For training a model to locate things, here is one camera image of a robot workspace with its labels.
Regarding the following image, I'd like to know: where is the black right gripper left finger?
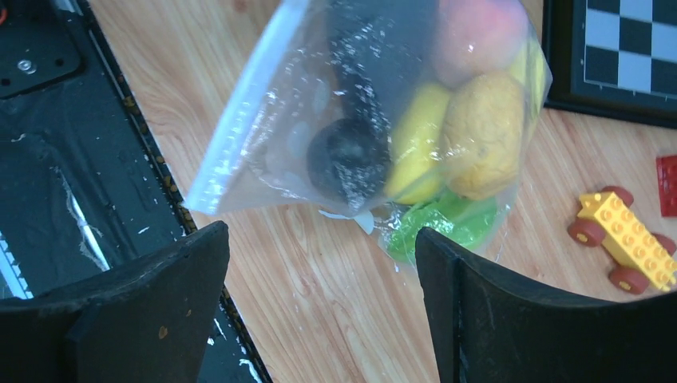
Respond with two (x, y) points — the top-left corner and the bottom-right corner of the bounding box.
(1, 221), (229, 382)

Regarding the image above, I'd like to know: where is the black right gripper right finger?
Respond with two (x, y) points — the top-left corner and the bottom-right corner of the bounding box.
(415, 227), (676, 382)

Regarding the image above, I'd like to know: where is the brown fake potato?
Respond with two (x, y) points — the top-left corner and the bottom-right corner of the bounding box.
(439, 71), (525, 200)

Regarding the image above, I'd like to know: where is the clear zip top bag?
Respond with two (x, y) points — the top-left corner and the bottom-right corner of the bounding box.
(184, 1), (552, 254)

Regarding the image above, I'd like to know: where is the pink fake peach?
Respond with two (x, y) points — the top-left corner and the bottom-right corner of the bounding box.
(432, 0), (530, 88)

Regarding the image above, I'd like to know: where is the dark purple fake eggplant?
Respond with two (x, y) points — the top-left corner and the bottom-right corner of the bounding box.
(326, 1), (438, 128)

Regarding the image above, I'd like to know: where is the green fake leaf vegetable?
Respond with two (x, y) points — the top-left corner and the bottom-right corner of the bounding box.
(384, 191), (498, 263)

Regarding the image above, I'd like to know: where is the yellow fake banana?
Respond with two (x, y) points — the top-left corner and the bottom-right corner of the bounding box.
(384, 83), (451, 205)

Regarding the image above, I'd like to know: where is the yellow toy block car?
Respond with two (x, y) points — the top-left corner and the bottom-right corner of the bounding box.
(567, 186), (676, 295)

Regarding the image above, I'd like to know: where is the red white toy block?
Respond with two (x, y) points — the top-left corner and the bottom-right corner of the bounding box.
(655, 155), (677, 218)

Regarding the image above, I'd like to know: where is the black grey checkerboard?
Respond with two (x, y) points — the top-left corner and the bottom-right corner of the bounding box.
(541, 0), (676, 128)

